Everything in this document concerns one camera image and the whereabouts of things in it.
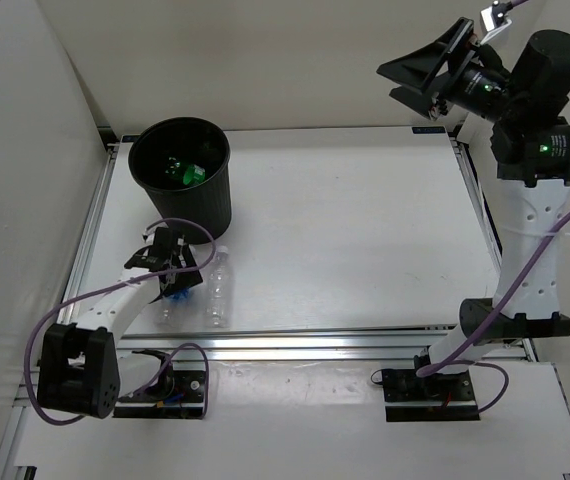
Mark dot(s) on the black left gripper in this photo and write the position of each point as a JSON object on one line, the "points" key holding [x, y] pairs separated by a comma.
{"points": [[186, 280]]}

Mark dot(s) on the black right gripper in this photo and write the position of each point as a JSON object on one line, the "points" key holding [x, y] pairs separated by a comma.
{"points": [[421, 67]]}

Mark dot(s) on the clear water bottle blue label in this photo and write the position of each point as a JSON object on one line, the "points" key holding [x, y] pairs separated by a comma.
{"points": [[173, 309]]}

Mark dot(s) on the green plastic soda bottle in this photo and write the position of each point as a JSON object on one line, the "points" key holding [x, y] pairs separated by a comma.
{"points": [[183, 174]]}

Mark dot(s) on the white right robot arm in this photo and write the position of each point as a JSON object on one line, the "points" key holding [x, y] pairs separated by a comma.
{"points": [[530, 142]]}

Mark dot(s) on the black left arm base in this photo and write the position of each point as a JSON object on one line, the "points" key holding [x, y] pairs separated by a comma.
{"points": [[178, 395]]}

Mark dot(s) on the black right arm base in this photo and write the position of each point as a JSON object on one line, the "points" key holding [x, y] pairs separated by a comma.
{"points": [[439, 398]]}

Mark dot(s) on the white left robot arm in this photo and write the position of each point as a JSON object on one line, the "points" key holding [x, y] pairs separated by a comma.
{"points": [[80, 370]]}

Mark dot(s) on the black plastic waste bin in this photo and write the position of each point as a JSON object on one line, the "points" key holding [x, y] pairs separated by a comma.
{"points": [[196, 140]]}

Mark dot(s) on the clear unlabelled water bottle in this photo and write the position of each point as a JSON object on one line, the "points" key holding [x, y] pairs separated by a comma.
{"points": [[220, 285]]}

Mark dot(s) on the aluminium table front rail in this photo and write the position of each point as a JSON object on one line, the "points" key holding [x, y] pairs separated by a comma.
{"points": [[296, 345]]}

